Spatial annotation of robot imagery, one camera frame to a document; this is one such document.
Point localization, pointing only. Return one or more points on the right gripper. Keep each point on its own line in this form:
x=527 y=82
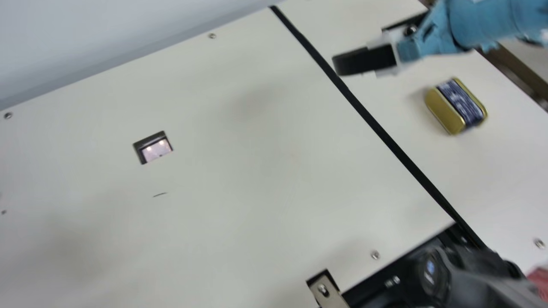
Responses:
x=471 y=23

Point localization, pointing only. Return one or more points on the gold rectangular tin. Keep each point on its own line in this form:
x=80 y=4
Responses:
x=456 y=107

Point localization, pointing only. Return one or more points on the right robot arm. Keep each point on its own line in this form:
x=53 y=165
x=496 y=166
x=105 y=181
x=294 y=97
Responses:
x=471 y=278

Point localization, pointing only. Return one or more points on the black strip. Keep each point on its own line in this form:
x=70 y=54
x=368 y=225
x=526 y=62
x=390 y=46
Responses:
x=376 y=124

